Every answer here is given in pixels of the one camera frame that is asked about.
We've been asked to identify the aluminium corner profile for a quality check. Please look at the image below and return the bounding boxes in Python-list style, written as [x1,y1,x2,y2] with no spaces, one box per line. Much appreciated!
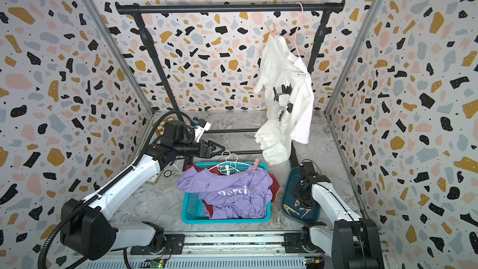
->
[80,0,154,117]
[324,0,383,117]

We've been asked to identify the pink wire hanger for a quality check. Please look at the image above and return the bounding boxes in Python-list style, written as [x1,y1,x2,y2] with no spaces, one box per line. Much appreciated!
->
[291,1,304,58]

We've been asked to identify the white printed t-shirt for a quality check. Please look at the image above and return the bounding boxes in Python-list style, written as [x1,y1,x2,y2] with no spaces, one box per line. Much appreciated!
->
[253,36,314,165]

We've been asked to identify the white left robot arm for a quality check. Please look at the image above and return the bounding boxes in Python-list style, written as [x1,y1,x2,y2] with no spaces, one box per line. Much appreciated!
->
[59,118,225,260]

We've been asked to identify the dark grey clothes rack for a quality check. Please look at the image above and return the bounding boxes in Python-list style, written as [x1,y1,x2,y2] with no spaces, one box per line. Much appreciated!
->
[116,0,346,170]

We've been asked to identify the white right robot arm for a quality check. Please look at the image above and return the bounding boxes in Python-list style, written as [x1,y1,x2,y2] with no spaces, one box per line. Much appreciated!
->
[292,161,385,269]

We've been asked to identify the aluminium corner profile left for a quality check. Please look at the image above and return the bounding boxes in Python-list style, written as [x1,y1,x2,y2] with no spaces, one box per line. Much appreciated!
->
[80,0,154,117]

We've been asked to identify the red garment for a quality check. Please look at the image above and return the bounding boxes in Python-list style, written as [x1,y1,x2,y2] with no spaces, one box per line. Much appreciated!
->
[184,163,281,217]

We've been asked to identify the purple garment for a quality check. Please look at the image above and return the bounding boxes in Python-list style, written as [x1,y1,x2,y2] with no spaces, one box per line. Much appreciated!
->
[176,166,274,220]

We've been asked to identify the pink clothespin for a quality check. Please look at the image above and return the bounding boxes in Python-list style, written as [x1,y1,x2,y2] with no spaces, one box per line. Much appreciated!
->
[253,159,260,170]
[264,22,278,38]

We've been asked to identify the white plastic hangers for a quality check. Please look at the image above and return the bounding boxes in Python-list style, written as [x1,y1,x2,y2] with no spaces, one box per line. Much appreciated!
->
[208,151,251,176]

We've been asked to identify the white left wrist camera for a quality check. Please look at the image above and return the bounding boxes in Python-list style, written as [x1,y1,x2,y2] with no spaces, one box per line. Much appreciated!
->
[193,117,211,143]

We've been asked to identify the teal laundry basket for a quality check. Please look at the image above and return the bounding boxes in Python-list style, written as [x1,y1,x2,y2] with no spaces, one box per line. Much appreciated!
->
[176,162,280,225]

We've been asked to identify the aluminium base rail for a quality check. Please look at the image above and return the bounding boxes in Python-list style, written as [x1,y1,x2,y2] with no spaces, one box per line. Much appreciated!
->
[70,230,382,269]

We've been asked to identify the aluminium corner profile right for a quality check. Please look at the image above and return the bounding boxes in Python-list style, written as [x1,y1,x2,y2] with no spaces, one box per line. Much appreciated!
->
[324,0,383,117]

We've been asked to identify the dark teal clothespin bin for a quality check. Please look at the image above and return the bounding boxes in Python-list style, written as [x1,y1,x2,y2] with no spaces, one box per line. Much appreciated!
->
[281,167,321,224]

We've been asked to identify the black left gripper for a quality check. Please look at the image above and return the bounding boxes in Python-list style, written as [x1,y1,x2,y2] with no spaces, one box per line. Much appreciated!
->
[175,139,226,160]

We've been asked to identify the black corrugated cable conduit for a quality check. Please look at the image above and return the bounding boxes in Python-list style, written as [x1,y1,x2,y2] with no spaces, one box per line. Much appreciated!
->
[37,110,195,269]

